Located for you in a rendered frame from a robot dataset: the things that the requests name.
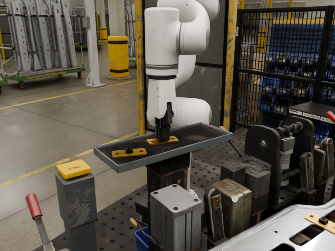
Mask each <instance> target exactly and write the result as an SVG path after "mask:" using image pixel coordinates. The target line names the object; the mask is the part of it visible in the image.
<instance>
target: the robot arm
mask: <svg viewBox="0 0 335 251"><path fill-rule="evenodd" d="M219 11H220V4H219V1H218V0H158V2H157V7H151V8H147V9H145V11H144V16H145V61H146V74H148V78H149V83H148V107H147V111H146V115H147V120H148V122H149V123H150V125H152V126H153V127H155V138H156V139H158V141H159V142H163V141H169V140H170V129H172V128H176V127H180V126H185V125H190V124H194V123H198V122H203V123H206V124H210V122H211V118H212V110H211V107H210V105H209V104H208V103H207V102H206V101H204V100H202V99H196V98H184V97H176V92H175V90H176V89H177V88H178V87H179V86H181V85H182V84H184V83H185V82H187V81H188V80H189V79H190V77H191V76H192V74H193V72H194V68H195V62H196V56H197V55H199V54H202V53H204V52H205V51H206V49H207V47H208V43H209V37H210V22H212V21H214V20H215V19H216V18H217V17H218V15H219ZM191 156H192V152H190V167H189V168H188V177H187V191H188V192H190V193H191V194H193V195H194V196H196V197H198V196H197V194H196V193H195V192H194V191H193V190H191V189H190V175H191Z"/></svg>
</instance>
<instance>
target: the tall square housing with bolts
mask: <svg viewBox="0 0 335 251"><path fill-rule="evenodd" d="M150 210H151V237H152V238H153V239H154V240H155V241H156V242H157V245H155V244H154V251H197V250H198V249H200V248H201V245H200V237H201V212H202V201H201V200H200V199H199V198H197V197H196V196H194V195H193V194H191V193H190V192H188V191H187V190H185V189H183V188H182V187H181V186H179V185H177V184H173V185H170V186H167V187H165V188H162V189H159V190H156V191H154V192H151V193H150Z"/></svg>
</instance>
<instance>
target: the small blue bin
mask: <svg viewBox="0 0 335 251"><path fill-rule="evenodd" d="M142 230H143V231H144V232H145V233H146V234H147V235H148V226H147V227H144V228H142ZM134 236H135V239H136V249H137V251H149V238H147V237H146V236H144V235H143V234H142V232H141V231H140V230H137V231H135V232H134Z"/></svg>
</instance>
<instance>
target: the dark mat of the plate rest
mask: <svg viewBox="0 0 335 251"><path fill-rule="evenodd" d="M224 135H227V134H226V133H224V132H221V131H218V130H216V129H213V128H210V127H208V126H205V125H202V124H200V125H194V126H190V127H186V128H182V129H178V130H174V131H170V136H175V137H176V138H177V139H178V140H179V142H172V143H165V144H158V145H149V144H148V143H147V139H155V135H153V136H149V137H145V138H141V139H136V140H132V141H128V142H124V143H120V144H116V145H112V146H108V147H104V148H99V149H98V150H99V151H101V152H102V153H103V154H105V155H106V156H107V157H108V158H110V159H111V160H112V161H114V162H115V163H116V164H118V165H121V164H125V163H128V162H132V161H135V160H139V159H142V158H146V157H150V156H153V155H157V154H160V153H164V152H167V151H171V150H174V149H178V148H181V147H185V146H188V145H192V144H195V143H199V142H202V141H206V140H210V139H213V138H217V137H220V136H224ZM130 147H132V149H137V148H144V149H145V150H146V152H147V154H146V155H139V156H129V157H119V158H113V157H112V151H116V150H125V148H130Z"/></svg>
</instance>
